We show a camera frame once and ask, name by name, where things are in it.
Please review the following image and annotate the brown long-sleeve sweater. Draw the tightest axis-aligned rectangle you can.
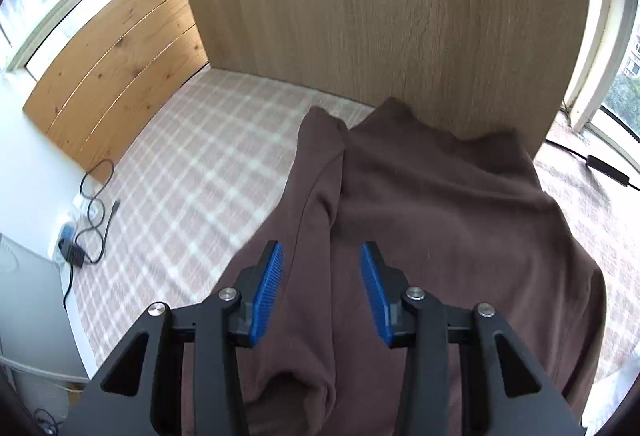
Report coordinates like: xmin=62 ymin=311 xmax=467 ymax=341
xmin=219 ymin=100 xmax=606 ymax=435

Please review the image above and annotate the pink white plaid cloth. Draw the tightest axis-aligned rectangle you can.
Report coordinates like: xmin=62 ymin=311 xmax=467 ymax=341
xmin=69 ymin=68 xmax=640 ymax=382

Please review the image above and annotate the black power adapter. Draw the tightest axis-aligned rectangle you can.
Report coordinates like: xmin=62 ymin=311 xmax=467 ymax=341
xmin=58 ymin=238 xmax=86 ymax=267

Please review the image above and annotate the pine wood panel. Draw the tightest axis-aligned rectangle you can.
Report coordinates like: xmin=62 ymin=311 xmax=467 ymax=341
xmin=23 ymin=0 xmax=207 ymax=181

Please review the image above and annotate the grey-brown wooden board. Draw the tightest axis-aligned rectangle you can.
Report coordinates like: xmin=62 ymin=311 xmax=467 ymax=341
xmin=189 ymin=0 xmax=589 ymax=152

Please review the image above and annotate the black cable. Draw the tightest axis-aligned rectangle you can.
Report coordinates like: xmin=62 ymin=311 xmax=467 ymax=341
xmin=62 ymin=157 xmax=122 ymax=312

